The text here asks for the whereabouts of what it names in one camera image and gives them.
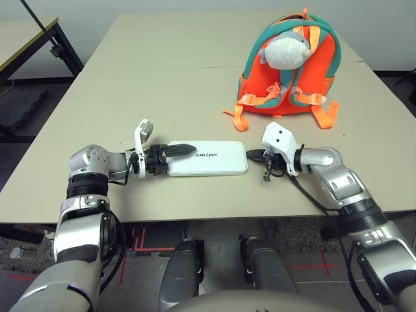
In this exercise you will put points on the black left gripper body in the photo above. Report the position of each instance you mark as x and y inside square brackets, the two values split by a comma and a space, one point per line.
[156, 162]

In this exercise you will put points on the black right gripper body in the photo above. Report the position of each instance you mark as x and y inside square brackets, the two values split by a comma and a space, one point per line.
[275, 162]

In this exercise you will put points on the grey white plush toy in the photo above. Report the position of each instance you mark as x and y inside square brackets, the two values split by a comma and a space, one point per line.
[286, 52]

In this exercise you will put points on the beige robot torso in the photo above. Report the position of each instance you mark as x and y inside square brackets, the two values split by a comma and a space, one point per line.
[243, 302]

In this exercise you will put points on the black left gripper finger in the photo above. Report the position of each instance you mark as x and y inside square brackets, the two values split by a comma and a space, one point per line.
[180, 149]

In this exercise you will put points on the grey robot leg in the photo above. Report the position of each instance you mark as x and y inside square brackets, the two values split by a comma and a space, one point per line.
[182, 276]
[266, 273]

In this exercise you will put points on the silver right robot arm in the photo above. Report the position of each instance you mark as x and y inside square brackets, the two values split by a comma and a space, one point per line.
[341, 182]

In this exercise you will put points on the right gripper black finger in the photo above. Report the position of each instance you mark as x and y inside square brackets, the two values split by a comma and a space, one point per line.
[256, 155]

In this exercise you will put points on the grey right robot leg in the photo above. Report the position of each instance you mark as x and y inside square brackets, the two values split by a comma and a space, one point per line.
[266, 273]

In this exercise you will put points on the dark foam block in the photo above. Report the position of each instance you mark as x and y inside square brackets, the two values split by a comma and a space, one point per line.
[19, 107]

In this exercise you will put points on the black table underframe bar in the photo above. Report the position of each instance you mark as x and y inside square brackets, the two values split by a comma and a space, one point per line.
[26, 232]

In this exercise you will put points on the white Unitree pencil case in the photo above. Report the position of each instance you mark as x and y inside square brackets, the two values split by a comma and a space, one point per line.
[221, 159]

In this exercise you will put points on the grey left robot leg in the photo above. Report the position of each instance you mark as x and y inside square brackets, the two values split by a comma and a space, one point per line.
[182, 276]

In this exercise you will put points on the orange and teal backpack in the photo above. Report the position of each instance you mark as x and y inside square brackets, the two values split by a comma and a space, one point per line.
[321, 61]

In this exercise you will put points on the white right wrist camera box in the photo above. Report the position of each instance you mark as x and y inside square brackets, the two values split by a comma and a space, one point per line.
[279, 139]

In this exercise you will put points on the black framed side table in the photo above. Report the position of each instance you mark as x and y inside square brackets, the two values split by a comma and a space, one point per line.
[61, 45]

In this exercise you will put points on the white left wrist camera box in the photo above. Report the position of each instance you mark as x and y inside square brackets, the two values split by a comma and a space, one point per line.
[143, 130]

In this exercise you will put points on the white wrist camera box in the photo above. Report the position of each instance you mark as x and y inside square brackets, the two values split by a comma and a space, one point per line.
[143, 130]
[279, 139]

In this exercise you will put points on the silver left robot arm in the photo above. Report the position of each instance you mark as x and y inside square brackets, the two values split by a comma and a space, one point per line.
[94, 159]

